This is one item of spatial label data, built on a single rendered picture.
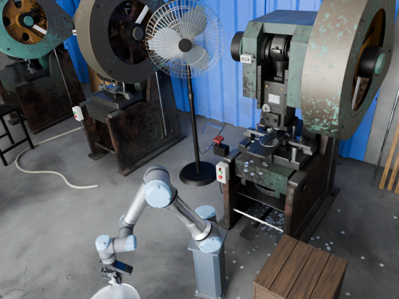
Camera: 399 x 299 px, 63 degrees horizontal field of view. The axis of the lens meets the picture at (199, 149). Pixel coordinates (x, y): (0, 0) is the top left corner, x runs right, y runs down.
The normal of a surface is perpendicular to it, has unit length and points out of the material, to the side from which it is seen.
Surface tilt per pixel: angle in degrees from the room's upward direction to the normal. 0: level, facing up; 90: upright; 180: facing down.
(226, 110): 90
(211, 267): 90
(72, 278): 0
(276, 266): 0
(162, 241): 0
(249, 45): 90
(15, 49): 90
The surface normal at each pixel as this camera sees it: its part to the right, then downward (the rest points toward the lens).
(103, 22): 0.76, 0.30
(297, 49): -0.61, 0.47
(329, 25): -0.54, -0.15
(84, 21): -0.63, 0.10
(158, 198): 0.05, 0.44
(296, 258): -0.08, -0.84
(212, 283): -0.33, 0.53
